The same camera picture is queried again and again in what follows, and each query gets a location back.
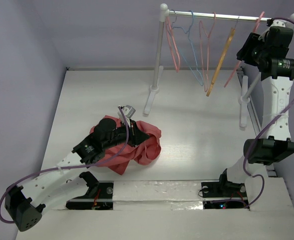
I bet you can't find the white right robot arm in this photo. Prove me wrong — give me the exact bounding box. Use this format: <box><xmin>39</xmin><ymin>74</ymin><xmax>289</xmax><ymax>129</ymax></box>
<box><xmin>217</xmin><ymin>26</ymin><xmax>294</xmax><ymax>196</ymax></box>

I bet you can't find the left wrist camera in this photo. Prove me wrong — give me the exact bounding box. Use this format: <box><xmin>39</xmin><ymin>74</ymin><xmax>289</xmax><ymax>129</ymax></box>
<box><xmin>118</xmin><ymin>105</ymin><xmax>136</xmax><ymax>122</ymax></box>

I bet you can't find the thick pink plastic hanger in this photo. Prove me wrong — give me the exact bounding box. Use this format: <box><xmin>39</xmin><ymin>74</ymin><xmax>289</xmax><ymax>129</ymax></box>
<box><xmin>224</xmin><ymin>11</ymin><xmax>265</xmax><ymax>87</ymax></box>

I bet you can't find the white metal clothes rack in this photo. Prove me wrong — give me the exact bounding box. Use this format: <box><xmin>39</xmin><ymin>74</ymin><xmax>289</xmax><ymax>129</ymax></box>
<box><xmin>143</xmin><ymin>3</ymin><xmax>294</xmax><ymax>129</ymax></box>

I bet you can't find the blue wire hanger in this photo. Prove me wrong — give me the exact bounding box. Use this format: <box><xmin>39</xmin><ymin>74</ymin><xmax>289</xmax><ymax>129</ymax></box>
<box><xmin>171</xmin><ymin>10</ymin><xmax>204</xmax><ymax>87</ymax></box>

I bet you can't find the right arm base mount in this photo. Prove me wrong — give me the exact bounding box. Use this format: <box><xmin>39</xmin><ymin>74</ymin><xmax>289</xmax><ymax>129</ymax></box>
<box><xmin>198</xmin><ymin>170</ymin><xmax>249</xmax><ymax>210</ymax></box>

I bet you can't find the orange wooden hanger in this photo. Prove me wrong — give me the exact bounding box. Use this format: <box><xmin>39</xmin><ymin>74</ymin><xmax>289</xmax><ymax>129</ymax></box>
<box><xmin>206</xmin><ymin>18</ymin><xmax>239</xmax><ymax>97</ymax></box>

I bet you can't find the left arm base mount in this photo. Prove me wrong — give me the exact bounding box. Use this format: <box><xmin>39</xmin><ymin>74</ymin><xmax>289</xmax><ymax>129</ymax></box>
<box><xmin>66</xmin><ymin>171</ymin><xmax>114</xmax><ymax>210</ymax></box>

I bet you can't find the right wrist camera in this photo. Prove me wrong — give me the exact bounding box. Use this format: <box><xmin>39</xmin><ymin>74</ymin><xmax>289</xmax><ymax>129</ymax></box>
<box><xmin>266</xmin><ymin>19</ymin><xmax>286</xmax><ymax>31</ymax></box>

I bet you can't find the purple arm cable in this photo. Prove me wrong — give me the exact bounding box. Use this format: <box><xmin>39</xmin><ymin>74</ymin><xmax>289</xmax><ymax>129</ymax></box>
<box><xmin>206</xmin><ymin>16</ymin><xmax>294</xmax><ymax>209</ymax></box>
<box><xmin>0</xmin><ymin>107</ymin><xmax>130</xmax><ymax>224</ymax></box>

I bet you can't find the pink hanger far left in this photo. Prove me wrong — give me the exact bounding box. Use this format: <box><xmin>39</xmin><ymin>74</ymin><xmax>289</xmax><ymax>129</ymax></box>
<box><xmin>165</xmin><ymin>16</ymin><xmax>181</xmax><ymax>73</ymax></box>

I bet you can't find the thin pink wire hanger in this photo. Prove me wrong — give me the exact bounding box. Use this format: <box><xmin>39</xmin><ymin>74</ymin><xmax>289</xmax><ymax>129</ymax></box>
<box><xmin>198</xmin><ymin>12</ymin><xmax>216</xmax><ymax>93</ymax></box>

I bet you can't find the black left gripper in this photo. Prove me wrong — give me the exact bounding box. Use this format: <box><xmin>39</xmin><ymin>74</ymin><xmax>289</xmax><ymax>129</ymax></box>
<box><xmin>103</xmin><ymin>118</ymin><xmax>149</xmax><ymax>150</ymax></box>

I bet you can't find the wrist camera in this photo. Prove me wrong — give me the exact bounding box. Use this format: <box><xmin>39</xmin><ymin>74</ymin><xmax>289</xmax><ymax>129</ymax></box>
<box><xmin>118</xmin><ymin>105</ymin><xmax>136</xmax><ymax>122</ymax></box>
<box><xmin>266</xmin><ymin>19</ymin><xmax>286</xmax><ymax>31</ymax></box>

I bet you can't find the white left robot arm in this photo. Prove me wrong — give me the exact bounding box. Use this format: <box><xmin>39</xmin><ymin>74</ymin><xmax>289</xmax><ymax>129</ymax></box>
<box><xmin>1</xmin><ymin>117</ymin><xmax>150</xmax><ymax>232</ymax></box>

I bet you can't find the red t shirt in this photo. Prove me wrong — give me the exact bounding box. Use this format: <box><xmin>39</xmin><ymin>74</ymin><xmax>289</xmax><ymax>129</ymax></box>
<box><xmin>98</xmin><ymin>120</ymin><xmax>161</xmax><ymax>175</ymax></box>

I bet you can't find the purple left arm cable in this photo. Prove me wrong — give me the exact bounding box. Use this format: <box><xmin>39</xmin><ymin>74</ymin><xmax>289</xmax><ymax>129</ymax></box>
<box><xmin>0</xmin><ymin>107</ymin><xmax>130</xmax><ymax>224</ymax></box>

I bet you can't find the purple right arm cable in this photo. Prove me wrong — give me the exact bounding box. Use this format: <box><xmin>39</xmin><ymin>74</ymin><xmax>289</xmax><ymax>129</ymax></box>
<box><xmin>206</xmin><ymin>16</ymin><xmax>294</xmax><ymax>209</ymax></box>

